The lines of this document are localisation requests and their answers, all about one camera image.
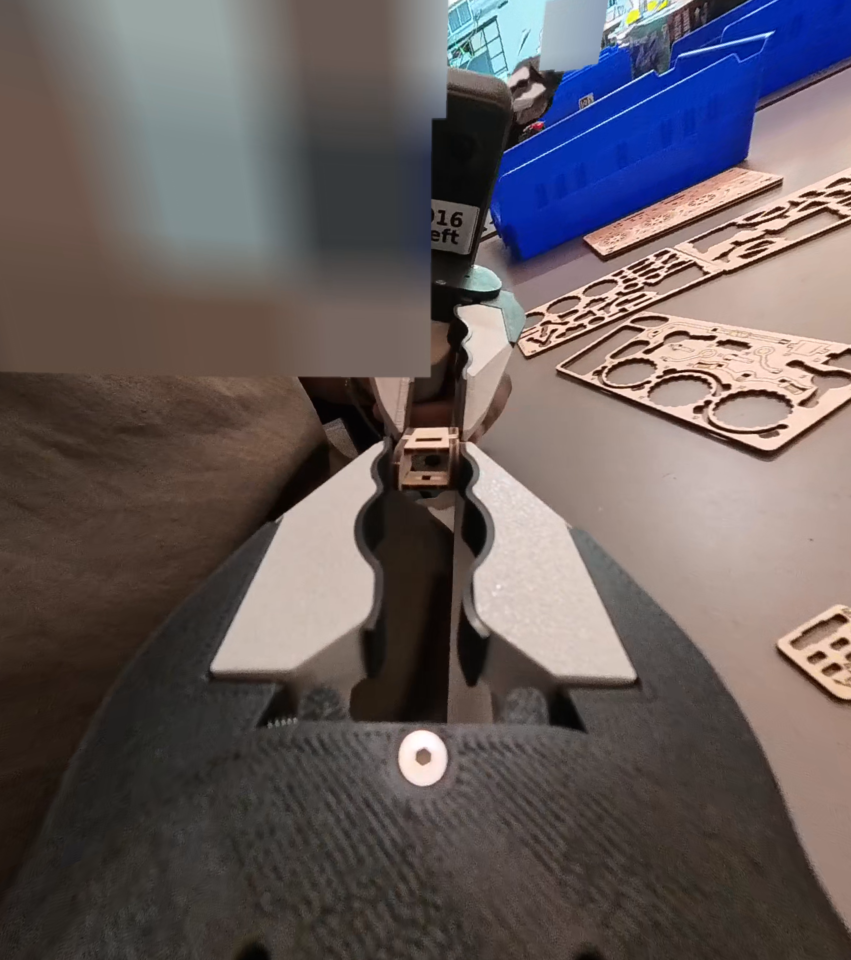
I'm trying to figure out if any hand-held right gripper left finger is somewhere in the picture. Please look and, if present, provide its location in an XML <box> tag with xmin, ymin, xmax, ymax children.
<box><xmin>209</xmin><ymin>441</ymin><xmax>389</xmax><ymax>717</ymax></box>

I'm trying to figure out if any dark grey desk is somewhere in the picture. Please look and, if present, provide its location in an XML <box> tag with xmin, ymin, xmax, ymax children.
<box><xmin>455</xmin><ymin>37</ymin><xmax>851</xmax><ymax>960</ymax></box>

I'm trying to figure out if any large blue plastic bin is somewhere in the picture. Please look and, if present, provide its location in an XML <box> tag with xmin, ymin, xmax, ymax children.
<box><xmin>489</xmin><ymin>31</ymin><xmax>775</xmax><ymax>262</ymax></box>

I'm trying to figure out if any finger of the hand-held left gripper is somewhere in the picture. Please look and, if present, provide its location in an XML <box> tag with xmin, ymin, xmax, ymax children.
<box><xmin>454</xmin><ymin>302</ymin><xmax>514</xmax><ymax>445</ymax></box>
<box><xmin>371</xmin><ymin>375</ymin><xmax>418</xmax><ymax>445</ymax></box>

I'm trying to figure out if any person's left hand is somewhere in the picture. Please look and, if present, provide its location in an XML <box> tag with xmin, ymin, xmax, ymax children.
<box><xmin>481</xmin><ymin>371</ymin><xmax>515</xmax><ymax>445</ymax></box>

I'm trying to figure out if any small wooden sheet with handle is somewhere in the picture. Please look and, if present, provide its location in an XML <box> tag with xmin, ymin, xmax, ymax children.
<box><xmin>776</xmin><ymin>603</ymin><xmax>851</xmax><ymax>732</ymax></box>

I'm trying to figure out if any wooden sheet with gear holes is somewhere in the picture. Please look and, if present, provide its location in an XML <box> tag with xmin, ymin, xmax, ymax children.
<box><xmin>556</xmin><ymin>313</ymin><xmax>851</xmax><ymax>456</ymax></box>

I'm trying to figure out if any engraved uncut wooden puzzle sheet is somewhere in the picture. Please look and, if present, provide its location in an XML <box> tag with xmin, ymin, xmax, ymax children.
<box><xmin>583</xmin><ymin>168</ymin><xmax>784</xmax><ymax>261</ymax></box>

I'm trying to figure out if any long punched wooden puzzle sheet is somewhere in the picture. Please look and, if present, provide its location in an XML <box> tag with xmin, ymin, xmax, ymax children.
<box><xmin>674</xmin><ymin>153</ymin><xmax>851</xmax><ymax>275</ymax></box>

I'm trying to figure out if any small wooden puzzle box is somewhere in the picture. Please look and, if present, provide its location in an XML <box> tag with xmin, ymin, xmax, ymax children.
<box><xmin>393</xmin><ymin>426</ymin><xmax>463</xmax><ymax>493</ymax></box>

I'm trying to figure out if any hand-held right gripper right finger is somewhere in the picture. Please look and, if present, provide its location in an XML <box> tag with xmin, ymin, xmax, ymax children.
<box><xmin>459</xmin><ymin>442</ymin><xmax>638</xmax><ymax>721</ymax></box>

